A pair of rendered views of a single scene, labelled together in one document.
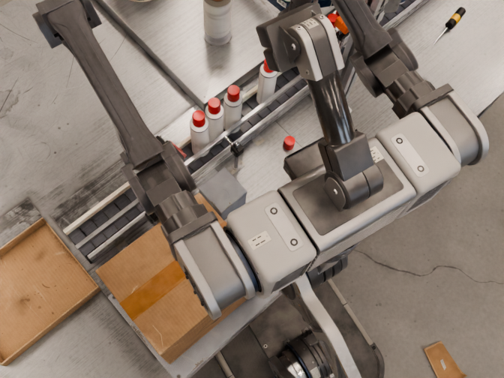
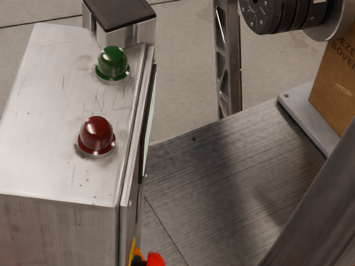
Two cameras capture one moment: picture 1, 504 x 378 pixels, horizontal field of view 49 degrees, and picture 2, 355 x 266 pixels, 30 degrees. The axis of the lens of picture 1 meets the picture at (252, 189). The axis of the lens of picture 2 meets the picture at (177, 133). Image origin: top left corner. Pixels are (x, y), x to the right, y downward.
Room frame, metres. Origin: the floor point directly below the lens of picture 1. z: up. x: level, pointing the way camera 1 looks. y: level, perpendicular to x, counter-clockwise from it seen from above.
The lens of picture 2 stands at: (1.30, -0.06, 1.84)
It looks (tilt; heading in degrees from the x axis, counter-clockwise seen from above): 50 degrees down; 195
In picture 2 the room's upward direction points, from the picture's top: 7 degrees clockwise
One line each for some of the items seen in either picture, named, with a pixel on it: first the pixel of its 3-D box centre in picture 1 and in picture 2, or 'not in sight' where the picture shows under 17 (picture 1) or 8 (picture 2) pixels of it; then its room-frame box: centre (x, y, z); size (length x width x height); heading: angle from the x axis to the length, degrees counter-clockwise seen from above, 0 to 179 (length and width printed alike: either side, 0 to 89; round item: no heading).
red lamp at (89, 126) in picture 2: not in sight; (96, 133); (1.04, -0.18, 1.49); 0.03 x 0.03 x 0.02
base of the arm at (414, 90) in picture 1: (412, 97); not in sight; (0.60, -0.28, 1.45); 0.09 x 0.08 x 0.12; 129
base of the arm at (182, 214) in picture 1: (184, 221); not in sight; (0.29, 0.11, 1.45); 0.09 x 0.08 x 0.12; 129
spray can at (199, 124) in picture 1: (199, 133); not in sight; (0.69, 0.17, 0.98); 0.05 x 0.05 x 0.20
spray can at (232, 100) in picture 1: (232, 109); not in sight; (0.79, 0.09, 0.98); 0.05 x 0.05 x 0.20
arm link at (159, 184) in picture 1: (163, 190); not in sight; (0.35, 0.16, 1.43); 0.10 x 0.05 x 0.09; 39
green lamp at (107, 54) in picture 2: not in sight; (112, 62); (0.98, -0.20, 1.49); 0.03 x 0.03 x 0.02
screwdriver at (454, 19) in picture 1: (447, 27); not in sight; (1.31, -0.58, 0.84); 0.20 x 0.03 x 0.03; 149
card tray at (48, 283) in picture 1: (25, 289); not in sight; (0.22, 0.56, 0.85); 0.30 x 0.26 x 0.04; 140
